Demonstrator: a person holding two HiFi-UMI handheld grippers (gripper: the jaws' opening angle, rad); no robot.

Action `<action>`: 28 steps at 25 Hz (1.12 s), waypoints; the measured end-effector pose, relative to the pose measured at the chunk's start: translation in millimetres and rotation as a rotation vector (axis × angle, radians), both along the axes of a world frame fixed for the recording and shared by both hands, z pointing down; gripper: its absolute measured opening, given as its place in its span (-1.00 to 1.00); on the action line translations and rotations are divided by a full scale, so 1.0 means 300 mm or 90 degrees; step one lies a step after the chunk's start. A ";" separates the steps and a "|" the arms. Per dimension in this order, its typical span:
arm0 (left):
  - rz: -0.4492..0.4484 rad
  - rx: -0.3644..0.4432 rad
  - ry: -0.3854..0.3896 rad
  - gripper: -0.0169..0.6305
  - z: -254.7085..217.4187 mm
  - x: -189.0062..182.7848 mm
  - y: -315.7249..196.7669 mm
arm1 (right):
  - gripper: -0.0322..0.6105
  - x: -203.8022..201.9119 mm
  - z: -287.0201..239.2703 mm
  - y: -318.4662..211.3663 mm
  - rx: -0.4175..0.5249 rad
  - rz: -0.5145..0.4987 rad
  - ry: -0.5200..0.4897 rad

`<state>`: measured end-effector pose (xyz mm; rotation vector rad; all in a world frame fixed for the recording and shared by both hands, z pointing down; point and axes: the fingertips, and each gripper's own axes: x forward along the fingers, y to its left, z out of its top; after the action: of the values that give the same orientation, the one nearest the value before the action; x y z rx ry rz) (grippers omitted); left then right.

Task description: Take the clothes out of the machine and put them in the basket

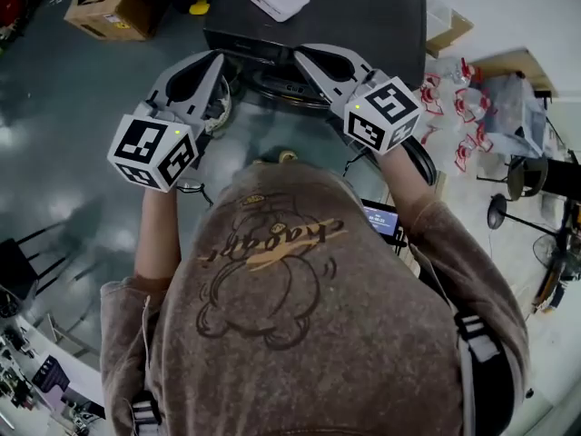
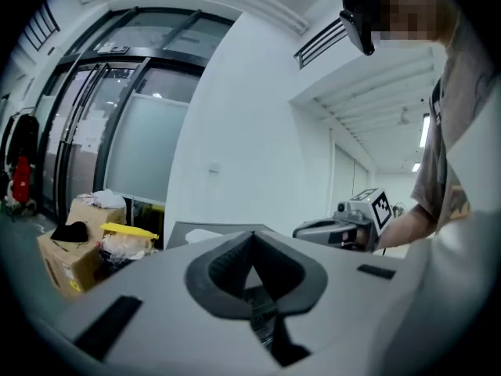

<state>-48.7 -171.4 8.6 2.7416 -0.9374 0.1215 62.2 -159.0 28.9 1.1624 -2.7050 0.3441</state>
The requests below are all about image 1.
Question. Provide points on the brown printed t-shirt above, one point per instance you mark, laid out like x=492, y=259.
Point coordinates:
x=281, y=334

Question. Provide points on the person's right forearm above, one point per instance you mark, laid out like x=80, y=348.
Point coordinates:
x=404, y=184

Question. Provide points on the beige shoe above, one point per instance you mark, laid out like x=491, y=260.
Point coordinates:
x=285, y=155

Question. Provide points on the black metal chair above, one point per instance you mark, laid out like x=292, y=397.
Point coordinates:
x=18, y=266

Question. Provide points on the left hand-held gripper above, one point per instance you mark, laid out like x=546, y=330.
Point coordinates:
x=154, y=152

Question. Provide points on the black tablet with lit screen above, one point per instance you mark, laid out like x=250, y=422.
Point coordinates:
x=381, y=218

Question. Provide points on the white woven basket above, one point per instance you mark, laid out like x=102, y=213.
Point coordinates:
x=222, y=111

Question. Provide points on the clear plastic bag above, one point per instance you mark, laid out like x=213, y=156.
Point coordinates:
x=517, y=111

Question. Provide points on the pile of clear plastic bottles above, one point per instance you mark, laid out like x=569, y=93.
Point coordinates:
x=458, y=111

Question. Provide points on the black washing machine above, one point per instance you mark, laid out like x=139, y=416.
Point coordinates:
x=363, y=21

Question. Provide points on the person's left forearm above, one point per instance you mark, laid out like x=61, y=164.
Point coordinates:
x=156, y=234

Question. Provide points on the red object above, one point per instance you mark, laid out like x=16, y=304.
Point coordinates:
x=9, y=9

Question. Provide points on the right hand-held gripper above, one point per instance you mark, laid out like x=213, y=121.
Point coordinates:
x=383, y=111

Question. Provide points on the flat cardboard box with plastic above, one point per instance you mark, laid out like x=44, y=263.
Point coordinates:
x=447, y=27

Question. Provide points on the open brown cardboard box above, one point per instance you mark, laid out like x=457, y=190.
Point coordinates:
x=120, y=16

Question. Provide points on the yellow black tripod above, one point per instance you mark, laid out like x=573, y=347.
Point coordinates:
x=556, y=270

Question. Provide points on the black floor fan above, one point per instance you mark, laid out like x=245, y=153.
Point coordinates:
x=551, y=250

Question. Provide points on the wooden board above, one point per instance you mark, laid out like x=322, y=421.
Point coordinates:
x=522, y=64

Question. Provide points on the purple sign card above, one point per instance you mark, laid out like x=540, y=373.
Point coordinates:
x=51, y=374

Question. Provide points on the black round disc stand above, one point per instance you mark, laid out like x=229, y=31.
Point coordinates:
x=526, y=177

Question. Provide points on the yellow plastic object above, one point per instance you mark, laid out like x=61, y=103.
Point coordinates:
x=199, y=7

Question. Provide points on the black round-base stand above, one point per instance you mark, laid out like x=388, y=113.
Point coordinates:
x=497, y=211

